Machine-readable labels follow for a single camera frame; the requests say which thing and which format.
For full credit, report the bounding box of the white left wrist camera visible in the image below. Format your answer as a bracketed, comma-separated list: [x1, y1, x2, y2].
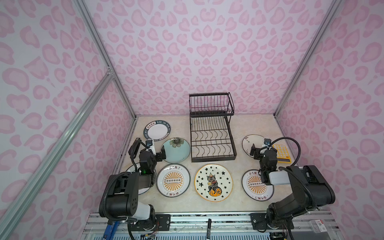
[146, 139, 157, 156]

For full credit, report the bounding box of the white plate green ring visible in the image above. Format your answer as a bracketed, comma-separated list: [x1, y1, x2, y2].
[125, 163, 152, 196]

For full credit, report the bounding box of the black marker pen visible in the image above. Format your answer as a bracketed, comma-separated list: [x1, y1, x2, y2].
[206, 219, 212, 240]

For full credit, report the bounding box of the left orange sunburst plate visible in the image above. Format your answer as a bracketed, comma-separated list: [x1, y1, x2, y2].
[156, 164, 191, 198]

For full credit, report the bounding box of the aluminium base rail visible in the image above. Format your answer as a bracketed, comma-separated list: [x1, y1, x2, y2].
[81, 210, 344, 240]

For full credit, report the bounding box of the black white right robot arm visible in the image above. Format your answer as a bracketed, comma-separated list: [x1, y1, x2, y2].
[250, 138, 336, 233]

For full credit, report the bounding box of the yellow calculator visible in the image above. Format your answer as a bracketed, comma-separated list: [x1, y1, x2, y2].
[273, 144, 292, 164]

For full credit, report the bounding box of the light blue flower plate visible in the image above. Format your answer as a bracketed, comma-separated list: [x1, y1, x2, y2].
[162, 138, 191, 164]

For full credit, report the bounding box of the cat pumpkin star plate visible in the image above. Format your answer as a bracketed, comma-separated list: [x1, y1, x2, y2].
[194, 164, 234, 203]

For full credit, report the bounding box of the right orange sunburst plate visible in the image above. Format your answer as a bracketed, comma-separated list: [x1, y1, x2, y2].
[242, 170, 275, 202]

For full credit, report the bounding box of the diagonal aluminium frame bar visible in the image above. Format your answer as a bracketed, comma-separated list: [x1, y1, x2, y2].
[1, 73, 114, 240]

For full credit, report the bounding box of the black two-tier dish rack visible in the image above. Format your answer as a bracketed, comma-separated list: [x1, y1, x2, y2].
[189, 92, 237, 163]

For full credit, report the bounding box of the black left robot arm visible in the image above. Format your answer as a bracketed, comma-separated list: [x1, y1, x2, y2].
[99, 138, 166, 230]

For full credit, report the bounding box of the orange sunburst plate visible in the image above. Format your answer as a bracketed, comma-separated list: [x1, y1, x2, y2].
[156, 164, 191, 198]
[242, 170, 275, 202]

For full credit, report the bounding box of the white floral speckled plate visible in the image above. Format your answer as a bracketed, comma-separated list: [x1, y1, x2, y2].
[242, 135, 265, 158]

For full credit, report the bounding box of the white red label tag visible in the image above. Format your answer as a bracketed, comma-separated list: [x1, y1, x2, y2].
[309, 220, 328, 234]

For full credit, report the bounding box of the green-rim lettered white plate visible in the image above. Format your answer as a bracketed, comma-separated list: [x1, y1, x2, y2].
[143, 120, 171, 142]

